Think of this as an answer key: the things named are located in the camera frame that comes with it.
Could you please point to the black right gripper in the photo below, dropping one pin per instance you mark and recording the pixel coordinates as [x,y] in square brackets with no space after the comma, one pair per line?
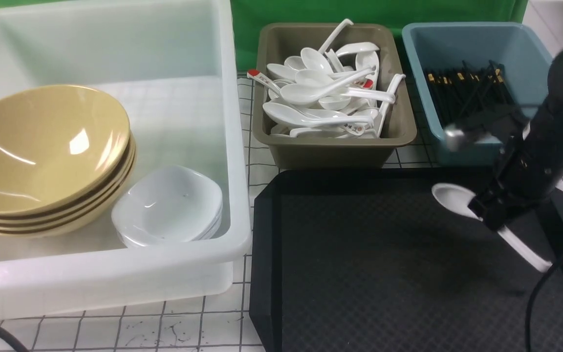
[525,175]

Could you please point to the white ceramic soup spoon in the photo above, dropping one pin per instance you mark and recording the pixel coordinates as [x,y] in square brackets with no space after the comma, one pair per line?
[456,199]

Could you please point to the white square sauce dish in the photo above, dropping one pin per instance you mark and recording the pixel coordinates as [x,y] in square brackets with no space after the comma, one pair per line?
[170,202]

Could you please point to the yellow noodle bowl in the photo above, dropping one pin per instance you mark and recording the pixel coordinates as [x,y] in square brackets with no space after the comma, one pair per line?
[56,143]

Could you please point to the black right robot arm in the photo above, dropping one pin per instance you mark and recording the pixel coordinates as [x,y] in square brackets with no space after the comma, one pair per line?
[506,126]

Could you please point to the black chopsticks bundle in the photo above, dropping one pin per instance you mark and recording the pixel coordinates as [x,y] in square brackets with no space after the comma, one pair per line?
[459,92]

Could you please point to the blue chopstick bin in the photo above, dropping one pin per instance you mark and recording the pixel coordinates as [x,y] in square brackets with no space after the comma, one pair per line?
[439,45]

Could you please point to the pile of white spoons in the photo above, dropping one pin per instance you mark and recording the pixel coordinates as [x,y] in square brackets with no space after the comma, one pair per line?
[328,93]

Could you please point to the olive spoon bin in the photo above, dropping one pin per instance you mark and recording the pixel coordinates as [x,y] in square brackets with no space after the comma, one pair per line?
[280,40]

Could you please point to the green backdrop cloth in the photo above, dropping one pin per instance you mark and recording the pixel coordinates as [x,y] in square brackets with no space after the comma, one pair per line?
[251,16]

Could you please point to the large white plastic tub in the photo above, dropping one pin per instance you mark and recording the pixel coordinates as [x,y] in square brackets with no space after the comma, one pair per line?
[171,64]

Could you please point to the white square dish stack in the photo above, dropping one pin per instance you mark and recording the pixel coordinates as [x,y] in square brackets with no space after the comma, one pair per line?
[134,243]

